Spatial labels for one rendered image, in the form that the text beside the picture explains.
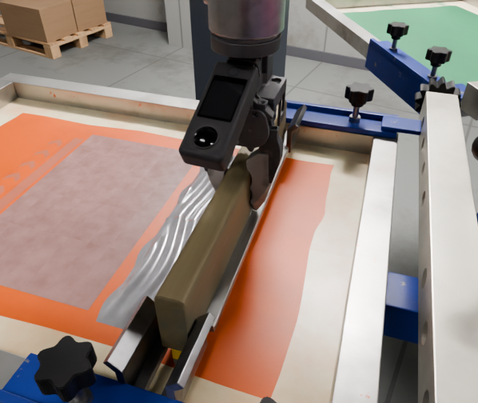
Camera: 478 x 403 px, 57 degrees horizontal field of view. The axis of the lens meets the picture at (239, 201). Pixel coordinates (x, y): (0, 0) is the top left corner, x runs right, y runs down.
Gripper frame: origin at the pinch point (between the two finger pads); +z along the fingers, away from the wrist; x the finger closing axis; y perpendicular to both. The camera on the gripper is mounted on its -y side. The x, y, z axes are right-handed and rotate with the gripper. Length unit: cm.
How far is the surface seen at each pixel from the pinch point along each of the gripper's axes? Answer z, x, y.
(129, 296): 5.3, 8.6, -14.0
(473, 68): 5, -35, 72
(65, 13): 70, 241, 281
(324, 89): 100, 19, 266
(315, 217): 5.6, -9.1, 6.5
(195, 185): 5.1, 9.3, 7.7
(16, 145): 5.6, 43.8, 9.9
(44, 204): 5.6, 28.7, -2.5
